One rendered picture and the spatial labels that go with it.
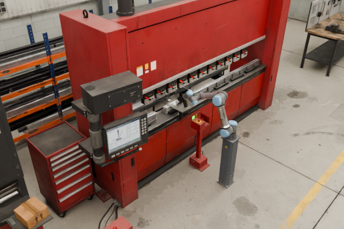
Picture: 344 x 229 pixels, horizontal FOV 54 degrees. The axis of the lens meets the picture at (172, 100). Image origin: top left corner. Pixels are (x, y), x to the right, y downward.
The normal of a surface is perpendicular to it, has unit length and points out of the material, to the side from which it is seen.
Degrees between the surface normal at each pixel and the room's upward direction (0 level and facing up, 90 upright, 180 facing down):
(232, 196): 0
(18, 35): 90
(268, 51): 90
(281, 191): 0
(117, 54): 90
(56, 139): 0
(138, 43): 90
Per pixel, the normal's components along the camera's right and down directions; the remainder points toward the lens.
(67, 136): 0.00, -0.86
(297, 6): -0.70, 0.37
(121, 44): 0.70, 0.37
